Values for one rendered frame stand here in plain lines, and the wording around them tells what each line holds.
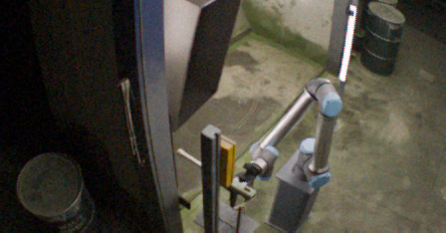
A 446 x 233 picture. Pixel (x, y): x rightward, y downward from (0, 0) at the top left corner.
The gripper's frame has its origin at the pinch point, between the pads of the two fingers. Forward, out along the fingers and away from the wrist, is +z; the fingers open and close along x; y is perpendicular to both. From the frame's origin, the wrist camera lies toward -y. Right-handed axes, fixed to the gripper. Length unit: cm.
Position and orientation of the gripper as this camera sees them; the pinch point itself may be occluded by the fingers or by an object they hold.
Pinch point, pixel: (232, 189)
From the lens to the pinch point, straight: 208.1
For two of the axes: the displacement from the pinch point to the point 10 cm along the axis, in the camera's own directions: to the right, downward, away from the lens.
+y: -0.2, 7.5, 6.6
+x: -7.9, -4.2, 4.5
